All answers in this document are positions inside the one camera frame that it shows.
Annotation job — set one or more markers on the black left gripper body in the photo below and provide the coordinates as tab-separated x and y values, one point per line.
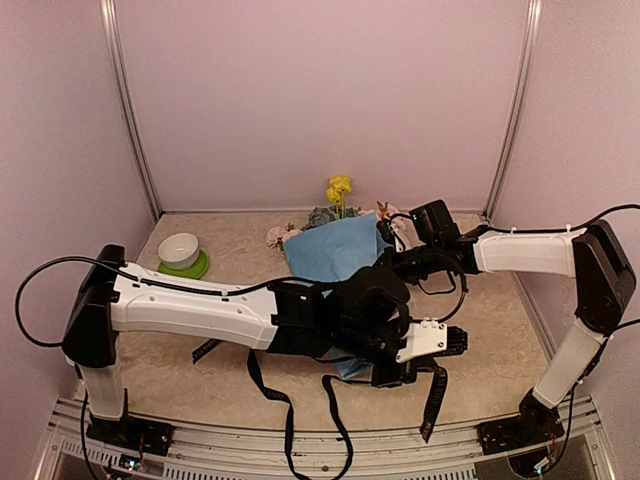
384	379

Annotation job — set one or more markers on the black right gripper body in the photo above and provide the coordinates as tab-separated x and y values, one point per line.
408	269

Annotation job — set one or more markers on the black printed ribbon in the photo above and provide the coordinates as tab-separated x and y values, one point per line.
431	410

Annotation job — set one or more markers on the pale pink fake flower stem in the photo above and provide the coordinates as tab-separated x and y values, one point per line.
385	211

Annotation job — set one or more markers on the blue wrapping paper sheet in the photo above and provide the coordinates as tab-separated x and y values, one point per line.
335	251

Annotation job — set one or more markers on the blue fake flower bunch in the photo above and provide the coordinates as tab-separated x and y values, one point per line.
321	216

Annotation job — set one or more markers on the yellow fake flower stem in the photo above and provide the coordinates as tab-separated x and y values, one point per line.
338	187

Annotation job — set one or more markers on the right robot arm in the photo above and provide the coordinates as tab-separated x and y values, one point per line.
586	260

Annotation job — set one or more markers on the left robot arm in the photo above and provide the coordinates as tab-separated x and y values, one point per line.
366	316

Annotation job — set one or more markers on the green plastic plate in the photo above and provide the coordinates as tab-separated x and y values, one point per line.
196	271

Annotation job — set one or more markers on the white ceramic bowl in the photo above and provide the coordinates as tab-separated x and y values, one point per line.
179	251

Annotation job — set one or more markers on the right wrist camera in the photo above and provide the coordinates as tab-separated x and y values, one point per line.
393	234

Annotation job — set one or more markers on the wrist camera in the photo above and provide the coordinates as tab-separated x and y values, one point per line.
430	338
393	234

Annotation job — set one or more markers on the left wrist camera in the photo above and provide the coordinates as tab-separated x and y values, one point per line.
430	338

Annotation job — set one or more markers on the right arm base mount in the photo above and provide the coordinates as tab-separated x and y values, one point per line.
516	432

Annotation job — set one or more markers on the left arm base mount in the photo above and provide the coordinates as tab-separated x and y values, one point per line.
133	433

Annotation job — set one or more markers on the aluminium corner post right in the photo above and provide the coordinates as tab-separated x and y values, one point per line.
517	107

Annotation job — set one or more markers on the aluminium corner post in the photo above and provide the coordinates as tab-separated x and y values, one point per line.
109	17
517	107

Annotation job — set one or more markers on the aluminium corner post left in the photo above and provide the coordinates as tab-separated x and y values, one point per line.
109	17

